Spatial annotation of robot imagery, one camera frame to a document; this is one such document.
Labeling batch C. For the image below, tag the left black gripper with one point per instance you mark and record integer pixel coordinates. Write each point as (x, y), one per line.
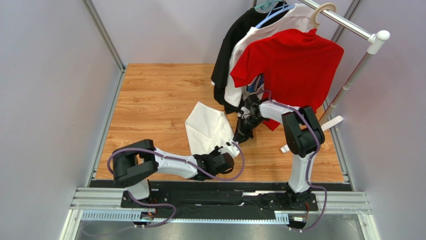
(215, 152)

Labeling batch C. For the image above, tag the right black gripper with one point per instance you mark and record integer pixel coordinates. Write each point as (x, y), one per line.
(246, 122)

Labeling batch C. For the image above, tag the white cloth napkin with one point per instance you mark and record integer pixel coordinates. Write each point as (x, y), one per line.
(207, 128)

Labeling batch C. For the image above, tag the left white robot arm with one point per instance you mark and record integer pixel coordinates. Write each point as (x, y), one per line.
(132, 165)

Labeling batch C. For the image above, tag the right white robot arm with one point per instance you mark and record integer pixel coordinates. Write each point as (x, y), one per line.
(303, 135)

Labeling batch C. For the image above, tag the red t-shirt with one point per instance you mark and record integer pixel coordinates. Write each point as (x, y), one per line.
(297, 67)

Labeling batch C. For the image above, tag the black t-shirt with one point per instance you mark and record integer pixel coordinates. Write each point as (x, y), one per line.
(236, 32)

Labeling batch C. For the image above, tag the blue hanger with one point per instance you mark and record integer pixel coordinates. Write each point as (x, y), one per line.
(273, 15)

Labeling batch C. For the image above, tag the teal hanger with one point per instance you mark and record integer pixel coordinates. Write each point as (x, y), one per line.
(268, 6)

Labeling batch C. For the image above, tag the wooden hanger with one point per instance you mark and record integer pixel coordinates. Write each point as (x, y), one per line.
(319, 10)

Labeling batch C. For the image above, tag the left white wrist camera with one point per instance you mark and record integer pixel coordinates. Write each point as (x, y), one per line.
(231, 148)

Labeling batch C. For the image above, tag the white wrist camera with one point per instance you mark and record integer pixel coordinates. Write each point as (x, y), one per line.
(243, 113)
(231, 148)

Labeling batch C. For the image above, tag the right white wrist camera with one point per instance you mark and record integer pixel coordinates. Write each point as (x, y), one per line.
(243, 113)

